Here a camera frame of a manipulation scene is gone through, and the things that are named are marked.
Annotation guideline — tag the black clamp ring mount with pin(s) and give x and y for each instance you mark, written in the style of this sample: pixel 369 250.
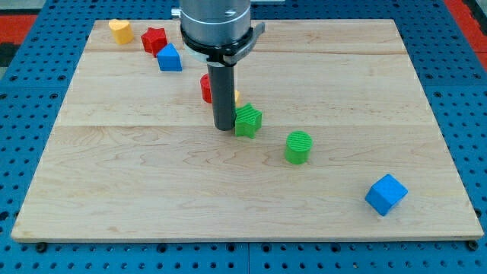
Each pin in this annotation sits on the black clamp ring mount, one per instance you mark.
pixel 225 55

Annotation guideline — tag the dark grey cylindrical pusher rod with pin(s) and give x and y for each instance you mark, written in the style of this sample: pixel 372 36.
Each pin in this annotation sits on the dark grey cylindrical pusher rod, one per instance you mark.
pixel 223 99

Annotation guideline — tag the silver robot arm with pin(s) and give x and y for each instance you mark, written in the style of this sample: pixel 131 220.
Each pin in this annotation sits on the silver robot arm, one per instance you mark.
pixel 219 33

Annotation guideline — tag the red cylinder block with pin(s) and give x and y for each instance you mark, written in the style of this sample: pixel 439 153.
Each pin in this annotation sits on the red cylinder block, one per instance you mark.
pixel 205 88

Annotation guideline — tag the yellow block behind rod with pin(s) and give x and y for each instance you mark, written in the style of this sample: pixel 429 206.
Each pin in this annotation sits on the yellow block behind rod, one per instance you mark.
pixel 237 98

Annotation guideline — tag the green star block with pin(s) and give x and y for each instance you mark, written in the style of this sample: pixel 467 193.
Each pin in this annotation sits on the green star block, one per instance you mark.
pixel 248 121

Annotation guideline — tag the blue triangular prism block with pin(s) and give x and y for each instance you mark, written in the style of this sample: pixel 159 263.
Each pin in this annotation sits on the blue triangular prism block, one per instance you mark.
pixel 169 59

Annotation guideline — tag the red star block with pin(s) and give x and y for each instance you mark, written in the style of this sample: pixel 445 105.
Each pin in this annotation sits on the red star block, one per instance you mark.
pixel 154 40

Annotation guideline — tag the green cylinder block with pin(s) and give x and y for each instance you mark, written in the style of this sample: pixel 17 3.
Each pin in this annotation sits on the green cylinder block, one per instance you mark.
pixel 298 146

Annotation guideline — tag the yellow heart block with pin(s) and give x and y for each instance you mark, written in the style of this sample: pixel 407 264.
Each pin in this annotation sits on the yellow heart block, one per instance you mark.
pixel 121 31

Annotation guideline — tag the light wooden board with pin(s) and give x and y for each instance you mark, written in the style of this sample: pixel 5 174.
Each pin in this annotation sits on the light wooden board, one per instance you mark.
pixel 134 156

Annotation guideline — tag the blue cube block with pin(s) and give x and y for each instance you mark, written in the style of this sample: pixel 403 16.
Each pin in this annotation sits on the blue cube block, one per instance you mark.
pixel 385 194

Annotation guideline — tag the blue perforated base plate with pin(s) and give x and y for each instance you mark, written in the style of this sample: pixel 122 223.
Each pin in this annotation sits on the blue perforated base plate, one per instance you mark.
pixel 36 81

